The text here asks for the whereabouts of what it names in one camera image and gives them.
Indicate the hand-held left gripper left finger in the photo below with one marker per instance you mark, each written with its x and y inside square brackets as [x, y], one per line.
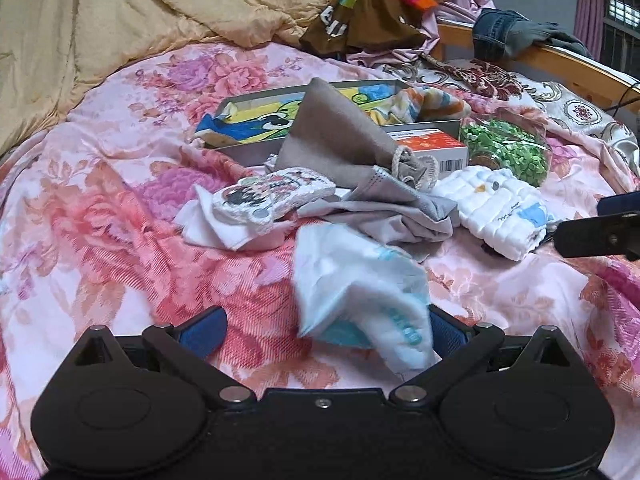
[202, 334]

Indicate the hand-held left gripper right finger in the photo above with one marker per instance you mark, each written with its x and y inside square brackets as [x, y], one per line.
[446, 334]

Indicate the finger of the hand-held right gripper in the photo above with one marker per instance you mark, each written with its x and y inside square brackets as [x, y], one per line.
[595, 236]
[620, 204]

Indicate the white blue plastic packet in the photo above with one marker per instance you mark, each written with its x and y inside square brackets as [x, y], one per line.
[350, 280]

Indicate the cartoon print compressed towel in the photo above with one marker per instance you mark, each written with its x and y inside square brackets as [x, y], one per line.
[265, 195]

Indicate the white quilted baby cloth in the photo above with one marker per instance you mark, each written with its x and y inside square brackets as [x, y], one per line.
[495, 210]

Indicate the ornate patterned quilt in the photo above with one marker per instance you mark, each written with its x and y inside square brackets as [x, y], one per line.
[575, 105]

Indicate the grey cloth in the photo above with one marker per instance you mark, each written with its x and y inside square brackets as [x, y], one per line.
[395, 225]

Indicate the clear bag of green beads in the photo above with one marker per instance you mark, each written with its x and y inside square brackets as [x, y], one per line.
[500, 147]

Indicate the pink floral bedspread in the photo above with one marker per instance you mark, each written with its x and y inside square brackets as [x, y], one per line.
[100, 210]

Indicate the orange white carton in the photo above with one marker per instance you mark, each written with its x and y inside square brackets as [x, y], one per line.
[440, 147]

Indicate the barred window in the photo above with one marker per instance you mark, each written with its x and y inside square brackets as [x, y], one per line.
[622, 15]

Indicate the pink curtain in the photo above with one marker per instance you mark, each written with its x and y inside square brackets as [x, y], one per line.
[590, 0]

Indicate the orange striped cloth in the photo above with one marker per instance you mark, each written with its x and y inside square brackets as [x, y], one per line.
[430, 102]

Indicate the pale pink garment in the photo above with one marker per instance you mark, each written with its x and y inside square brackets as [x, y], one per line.
[450, 15]

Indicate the brown multicoloured cloth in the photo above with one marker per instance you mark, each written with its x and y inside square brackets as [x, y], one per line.
[380, 20]

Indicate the yellow blanket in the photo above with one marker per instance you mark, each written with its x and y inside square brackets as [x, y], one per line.
[100, 10]

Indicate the wooden bed rail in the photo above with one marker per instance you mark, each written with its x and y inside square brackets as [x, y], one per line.
[575, 67]

